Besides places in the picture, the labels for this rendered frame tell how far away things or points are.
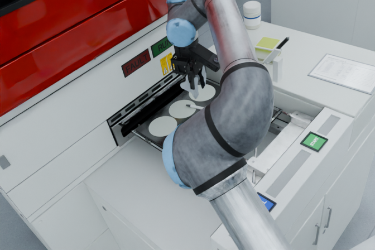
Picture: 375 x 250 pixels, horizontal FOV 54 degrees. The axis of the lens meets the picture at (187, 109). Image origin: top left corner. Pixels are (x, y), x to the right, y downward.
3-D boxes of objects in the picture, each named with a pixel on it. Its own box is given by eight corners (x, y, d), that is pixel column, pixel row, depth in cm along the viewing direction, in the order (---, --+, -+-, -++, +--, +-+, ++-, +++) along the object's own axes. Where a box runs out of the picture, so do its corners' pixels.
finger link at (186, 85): (183, 95, 124) (182, 70, 120) (199, 99, 122) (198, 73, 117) (179, 99, 122) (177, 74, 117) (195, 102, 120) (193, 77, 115)
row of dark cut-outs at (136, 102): (109, 125, 123) (107, 119, 121) (195, 60, 144) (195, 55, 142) (110, 125, 122) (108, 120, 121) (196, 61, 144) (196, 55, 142)
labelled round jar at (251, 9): (240, 27, 154) (239, 6, 148) (250, 19, 158) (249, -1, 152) (254, 31, 150) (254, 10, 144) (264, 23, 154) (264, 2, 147)
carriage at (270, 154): (228, 194, 107) (227, 188, 105) (294, 122, 124) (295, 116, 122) (251, 208, 102) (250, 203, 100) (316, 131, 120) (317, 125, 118)
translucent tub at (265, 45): (254, 61, 134) (253, 46, 130) (263, 51, 139) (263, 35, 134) (273, 66, 131) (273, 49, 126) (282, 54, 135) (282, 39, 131)
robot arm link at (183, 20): (190, 7, 87) (190, -12, 96) (158, 36, 93) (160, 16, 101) (212, 28, 91) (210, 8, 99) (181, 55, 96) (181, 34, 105)
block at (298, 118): (289, 121, 121) (289, 115, 119) (295, 116, 122) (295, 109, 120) (312, 131, 116) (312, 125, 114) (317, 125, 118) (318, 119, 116)
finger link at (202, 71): (193, 79, 129) (187, 61, 122) (209, 82, 127) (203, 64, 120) (190, 86, 128) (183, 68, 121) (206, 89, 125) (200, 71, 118)
